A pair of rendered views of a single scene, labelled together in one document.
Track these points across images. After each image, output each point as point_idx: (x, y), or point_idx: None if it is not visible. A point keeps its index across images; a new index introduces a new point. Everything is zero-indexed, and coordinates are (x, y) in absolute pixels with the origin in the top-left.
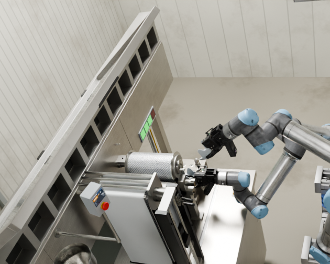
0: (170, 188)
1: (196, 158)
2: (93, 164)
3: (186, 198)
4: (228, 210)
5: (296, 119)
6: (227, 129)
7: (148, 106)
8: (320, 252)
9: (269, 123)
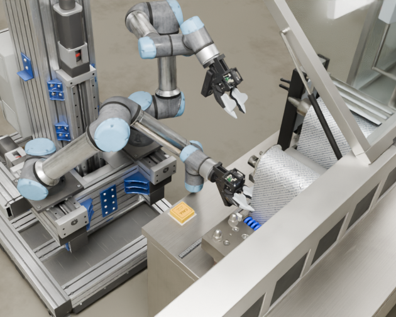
0: (302, 70)
1: (217, 229)
2: None
3: (286, 80)
4: (213, 202)
5: (90, 124)
6: (215, 46)
7: None
8: (181, 92)
9: (171, 35)
